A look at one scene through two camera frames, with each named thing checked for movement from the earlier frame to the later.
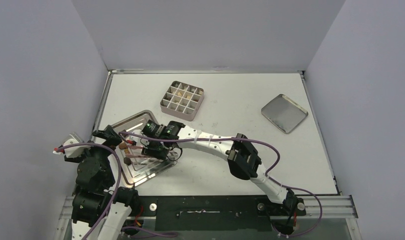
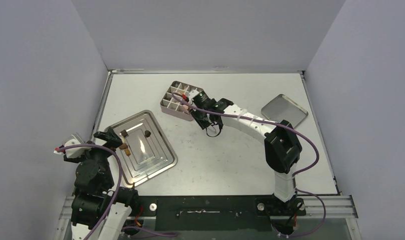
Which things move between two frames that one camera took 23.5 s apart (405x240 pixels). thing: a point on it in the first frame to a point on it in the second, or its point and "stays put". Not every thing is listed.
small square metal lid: [284, 113] stays put
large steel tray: [137, 168] stays put
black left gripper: [111, 137] stays put
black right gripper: [153, 150] to [196, 108]
